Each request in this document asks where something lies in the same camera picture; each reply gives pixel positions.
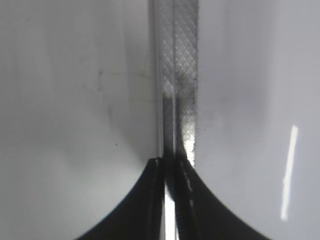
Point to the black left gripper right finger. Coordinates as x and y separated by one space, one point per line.
199 213

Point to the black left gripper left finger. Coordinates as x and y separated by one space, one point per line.
138 216

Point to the white board with grey frame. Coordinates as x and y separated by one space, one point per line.
90 90

